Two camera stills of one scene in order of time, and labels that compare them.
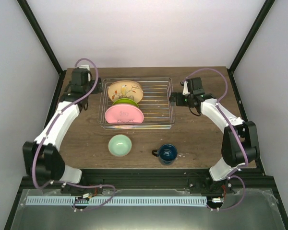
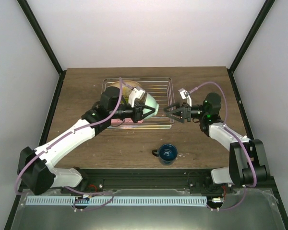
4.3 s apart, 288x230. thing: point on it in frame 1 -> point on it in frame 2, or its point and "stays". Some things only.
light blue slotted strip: (118, 201) stays
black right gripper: (178, 101) -> (186, 111)
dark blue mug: (167, 153) stays
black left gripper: (99, 86) -> (138, 112)
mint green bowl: (120, 145) -> (150, 101)
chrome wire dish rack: (157, 104) stays
